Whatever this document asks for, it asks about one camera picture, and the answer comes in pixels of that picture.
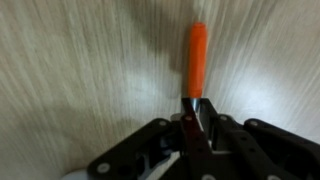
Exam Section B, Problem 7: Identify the orange capped pen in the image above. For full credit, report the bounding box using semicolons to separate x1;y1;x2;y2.
188;22;207;111

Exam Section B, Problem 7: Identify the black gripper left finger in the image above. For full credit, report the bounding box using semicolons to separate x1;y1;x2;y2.
181;98;209;157

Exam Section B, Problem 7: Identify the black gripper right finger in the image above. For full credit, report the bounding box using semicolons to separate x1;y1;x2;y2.
199;98;234;150

